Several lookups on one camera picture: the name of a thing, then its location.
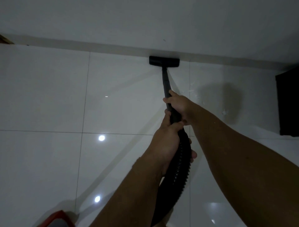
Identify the person's right hand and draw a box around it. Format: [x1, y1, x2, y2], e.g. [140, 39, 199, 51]
[163, 90, 199, 126]

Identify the person's left hand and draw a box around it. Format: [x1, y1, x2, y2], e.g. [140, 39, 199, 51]
[145, 109, 197, 176]

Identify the black vacuum cleaner wand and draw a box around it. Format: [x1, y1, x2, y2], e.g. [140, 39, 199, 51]
[149, 56, 192, 227]

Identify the person's right forearm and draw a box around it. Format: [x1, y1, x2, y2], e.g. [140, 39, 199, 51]
[190, 105, 299, 227]

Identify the person's left forearm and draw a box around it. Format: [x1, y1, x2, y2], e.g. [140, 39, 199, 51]
[90, 151, 167, 227]

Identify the black cabinet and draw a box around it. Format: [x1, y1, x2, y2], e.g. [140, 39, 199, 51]
[275, 67, 299, 137]

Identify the red vacuum cleaner body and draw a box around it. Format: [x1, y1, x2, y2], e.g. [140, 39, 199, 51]
[37, 210, 76, 227]

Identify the brown wooden furniture corner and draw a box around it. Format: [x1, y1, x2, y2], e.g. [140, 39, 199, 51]
[0, 34, 14, 45]

